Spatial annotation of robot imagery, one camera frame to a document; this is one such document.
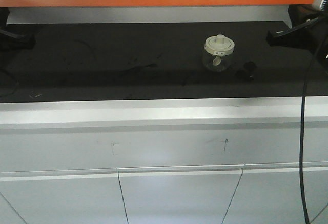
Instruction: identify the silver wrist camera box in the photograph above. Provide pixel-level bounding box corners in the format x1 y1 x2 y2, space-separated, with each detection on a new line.
312 0 328 11

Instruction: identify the black camera cable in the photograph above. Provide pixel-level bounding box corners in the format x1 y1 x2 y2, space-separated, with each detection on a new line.
298 16 328 224

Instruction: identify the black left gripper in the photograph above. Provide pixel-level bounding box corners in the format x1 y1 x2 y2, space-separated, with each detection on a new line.
0 7 35 50

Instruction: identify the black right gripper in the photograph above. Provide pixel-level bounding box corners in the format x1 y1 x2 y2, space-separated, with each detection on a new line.
266 5 327 68

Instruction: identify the glass jar with beige lid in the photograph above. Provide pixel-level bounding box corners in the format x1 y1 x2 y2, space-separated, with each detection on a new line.
202 34 235 72

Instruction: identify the white fume hood cabinet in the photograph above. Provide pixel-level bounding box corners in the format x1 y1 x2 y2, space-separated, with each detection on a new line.
1 97 327 223

